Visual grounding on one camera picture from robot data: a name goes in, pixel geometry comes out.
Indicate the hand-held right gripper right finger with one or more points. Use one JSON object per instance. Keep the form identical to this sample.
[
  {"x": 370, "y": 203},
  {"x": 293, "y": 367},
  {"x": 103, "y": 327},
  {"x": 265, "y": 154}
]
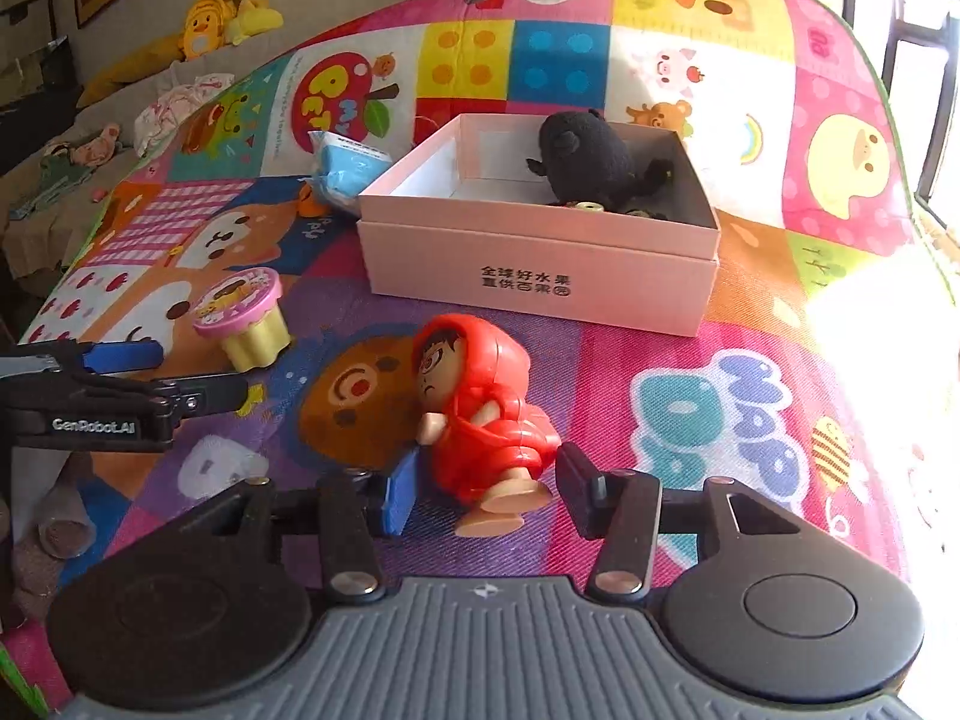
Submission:
[{"x": 577, "y": 491}]

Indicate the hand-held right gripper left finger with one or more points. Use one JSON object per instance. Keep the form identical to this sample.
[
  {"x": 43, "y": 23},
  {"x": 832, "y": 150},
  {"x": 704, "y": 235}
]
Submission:
[{"x": 397, "y": 491}]

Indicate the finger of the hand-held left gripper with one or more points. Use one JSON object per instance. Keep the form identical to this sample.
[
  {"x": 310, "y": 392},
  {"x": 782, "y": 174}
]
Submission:
[
  {"x": 124, "y": 356},
  {"x": 210, "y": 394}
]

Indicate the pink yellow stamp toy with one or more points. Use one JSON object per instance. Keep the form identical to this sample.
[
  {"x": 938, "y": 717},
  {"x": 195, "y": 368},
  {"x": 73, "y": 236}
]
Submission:
[{"x": 240, "y": 307}]

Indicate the red hooded doll figure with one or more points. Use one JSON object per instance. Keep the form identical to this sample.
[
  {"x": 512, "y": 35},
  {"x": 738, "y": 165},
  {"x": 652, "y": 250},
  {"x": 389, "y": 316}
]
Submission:
[{"x": 487, "y": 405}]

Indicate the pink cardboard box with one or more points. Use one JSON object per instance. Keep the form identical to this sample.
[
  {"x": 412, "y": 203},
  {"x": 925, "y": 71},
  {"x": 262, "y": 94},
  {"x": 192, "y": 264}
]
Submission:
[{"x": 525, "y": 277}]

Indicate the blue tissue pack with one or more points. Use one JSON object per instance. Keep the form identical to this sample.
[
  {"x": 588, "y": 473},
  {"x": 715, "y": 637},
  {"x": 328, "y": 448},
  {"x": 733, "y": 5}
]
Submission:
[{"x": 345, "y": 172}]

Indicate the black plush toy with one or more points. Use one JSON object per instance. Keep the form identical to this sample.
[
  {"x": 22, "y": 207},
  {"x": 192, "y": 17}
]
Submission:
[{"x": 585, "y": 157}]

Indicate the grey brown cloth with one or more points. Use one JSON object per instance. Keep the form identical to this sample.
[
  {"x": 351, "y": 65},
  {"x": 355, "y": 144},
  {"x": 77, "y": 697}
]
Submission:
[{"x": 67, "y": 521}]

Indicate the colourful cartoon play mat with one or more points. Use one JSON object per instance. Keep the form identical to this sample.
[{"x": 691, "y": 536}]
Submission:
[{"x": 675, "y": 405}]

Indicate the pink crumpled garment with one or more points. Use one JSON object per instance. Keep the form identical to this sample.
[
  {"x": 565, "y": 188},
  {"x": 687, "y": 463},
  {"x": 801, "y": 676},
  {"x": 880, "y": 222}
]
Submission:
[{"x": 90, "y": 146}]

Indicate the floral white cloth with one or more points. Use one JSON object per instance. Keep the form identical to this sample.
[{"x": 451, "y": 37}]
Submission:
[{"x": 180, "y": 112}]

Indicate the long yellow plush pillow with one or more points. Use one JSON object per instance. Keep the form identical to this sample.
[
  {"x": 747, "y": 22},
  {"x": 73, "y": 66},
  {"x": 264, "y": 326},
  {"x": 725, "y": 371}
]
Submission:
[{"x": 127, "y": 75}]

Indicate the yellow duck plush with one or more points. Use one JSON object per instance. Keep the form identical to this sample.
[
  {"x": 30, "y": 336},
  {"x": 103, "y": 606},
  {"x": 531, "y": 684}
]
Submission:
[{"x": 206, "y": 30}]

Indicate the black window frame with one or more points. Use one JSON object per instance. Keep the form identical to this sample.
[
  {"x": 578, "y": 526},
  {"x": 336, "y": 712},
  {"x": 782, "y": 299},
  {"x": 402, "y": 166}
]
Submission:
[{"x": 896, "y": 90}]

